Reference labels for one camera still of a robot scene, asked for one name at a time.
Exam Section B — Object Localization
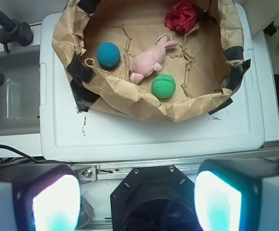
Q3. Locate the pink plush bunny toy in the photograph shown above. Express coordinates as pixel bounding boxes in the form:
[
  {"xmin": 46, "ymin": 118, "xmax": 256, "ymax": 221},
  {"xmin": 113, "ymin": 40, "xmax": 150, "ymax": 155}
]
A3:
[{"xmin": 129, "ymin": 33, "xmax": 179, "ymax": 84}]

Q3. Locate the black octagonal mount plate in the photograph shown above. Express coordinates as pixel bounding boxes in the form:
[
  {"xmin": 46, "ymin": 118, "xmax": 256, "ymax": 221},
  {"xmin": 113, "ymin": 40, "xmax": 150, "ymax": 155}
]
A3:
[{"xmin": 110, "ymin": 166, "xmax": 201, "ymax": 231}]

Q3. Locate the green dimpled foam ball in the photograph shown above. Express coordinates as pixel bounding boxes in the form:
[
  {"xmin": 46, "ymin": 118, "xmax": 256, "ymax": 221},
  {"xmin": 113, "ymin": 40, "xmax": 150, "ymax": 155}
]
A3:
[{"xmin": 151, "ymin": 74, "xmax": 176, "ymax": 99}]

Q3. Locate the crumpled red paper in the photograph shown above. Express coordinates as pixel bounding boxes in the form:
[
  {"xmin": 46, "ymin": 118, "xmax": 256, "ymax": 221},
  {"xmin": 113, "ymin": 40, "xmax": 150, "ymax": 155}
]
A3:
[{"xmin": 165, "ymin": 0, "xmax": 198, "ymax": 33}]

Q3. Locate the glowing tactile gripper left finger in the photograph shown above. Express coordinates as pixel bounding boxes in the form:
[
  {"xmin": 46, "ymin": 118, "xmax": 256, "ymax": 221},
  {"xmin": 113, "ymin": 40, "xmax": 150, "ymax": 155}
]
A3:
[{"xmin": 0, "ymin": 164, "xmax": 81, "ymax": 231}]

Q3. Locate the black cable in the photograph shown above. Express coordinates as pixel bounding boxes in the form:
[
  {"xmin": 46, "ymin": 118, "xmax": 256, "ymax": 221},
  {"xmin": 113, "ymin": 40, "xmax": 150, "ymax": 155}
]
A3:
[{"xmin": 0, "ymin": 142, "xmax": 70, "ymax": 165}]

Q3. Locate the white plastic bin lid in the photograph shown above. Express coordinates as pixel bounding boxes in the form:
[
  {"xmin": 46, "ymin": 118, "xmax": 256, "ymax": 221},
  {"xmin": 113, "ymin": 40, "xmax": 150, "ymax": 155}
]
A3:
[{"xmin": 39, "ymin": 5, "xmax": 265, "ymax": 163}]

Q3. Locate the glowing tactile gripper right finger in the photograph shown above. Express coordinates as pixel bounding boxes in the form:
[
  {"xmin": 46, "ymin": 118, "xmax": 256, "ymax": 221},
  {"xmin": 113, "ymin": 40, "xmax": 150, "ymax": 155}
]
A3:
[{"xmin": 194, "ymin": 158, "xmax": 279, "ymax": 231}]

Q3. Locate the blue dimpled foam ball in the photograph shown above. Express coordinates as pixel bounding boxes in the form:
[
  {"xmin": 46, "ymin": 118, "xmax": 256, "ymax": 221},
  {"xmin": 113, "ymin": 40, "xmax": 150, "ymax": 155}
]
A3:
[{"xmin": 97, "ymin": 42, "xmax": 120, "ymax": 68}]

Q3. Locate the white sink basin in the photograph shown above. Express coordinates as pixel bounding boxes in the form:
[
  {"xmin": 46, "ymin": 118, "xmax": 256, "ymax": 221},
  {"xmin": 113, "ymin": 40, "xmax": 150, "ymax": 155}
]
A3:
[{"xmin": 0, "ymin": 23, "xmax": 43, "ymax": 144}]

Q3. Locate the brown paper-lined basket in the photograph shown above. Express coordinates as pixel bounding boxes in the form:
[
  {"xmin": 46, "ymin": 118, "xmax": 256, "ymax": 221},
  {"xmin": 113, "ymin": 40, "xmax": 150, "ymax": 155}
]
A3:
[{"xmin": 52, "ymin": 0, "xmax": 250, "ymax": 122}]

